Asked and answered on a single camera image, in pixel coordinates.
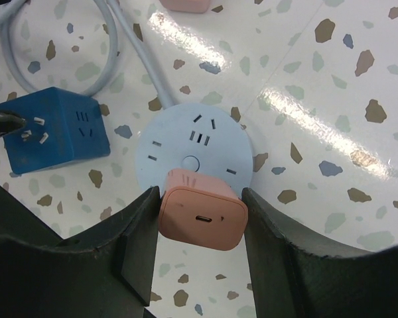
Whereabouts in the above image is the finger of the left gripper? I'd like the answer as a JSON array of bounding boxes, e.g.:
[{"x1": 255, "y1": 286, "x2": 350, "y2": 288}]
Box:
[{"x1": 0, "y1": 111, "x2": 25, "y2": 138}]

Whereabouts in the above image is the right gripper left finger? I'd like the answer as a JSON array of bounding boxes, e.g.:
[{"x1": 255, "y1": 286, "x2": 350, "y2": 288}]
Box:
[{"x1": 0, "y1": 186, "x2": 161, "y2": 317}]

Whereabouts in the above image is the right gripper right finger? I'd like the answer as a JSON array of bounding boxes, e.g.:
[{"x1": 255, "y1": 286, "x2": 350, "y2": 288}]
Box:
[{"x1": 242, "y1": 188, "x2": 398, "y2": 317}]

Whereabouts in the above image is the blue cube socket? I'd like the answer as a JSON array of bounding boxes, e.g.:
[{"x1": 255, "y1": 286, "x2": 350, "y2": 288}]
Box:
[{"x1": 0, "y1": 87, "x2": 111, "y2": 175}]

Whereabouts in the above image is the orange pink plug adapter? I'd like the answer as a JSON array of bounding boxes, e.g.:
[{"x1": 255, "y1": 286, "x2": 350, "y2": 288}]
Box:
[{"x1": 159, "y1": 168, "x2": 248, "y2": 251}]

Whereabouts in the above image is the blue round socket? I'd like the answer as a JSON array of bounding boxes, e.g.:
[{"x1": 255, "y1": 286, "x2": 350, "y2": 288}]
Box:
[{"x1": 135, "y1": 103, "x2": 253, "y2": 195}]

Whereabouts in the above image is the pink power strip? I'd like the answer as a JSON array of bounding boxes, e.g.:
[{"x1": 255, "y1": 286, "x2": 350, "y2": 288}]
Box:
[{"x1": 160, "y1": 0, "x2": 211, "y2": 13}]

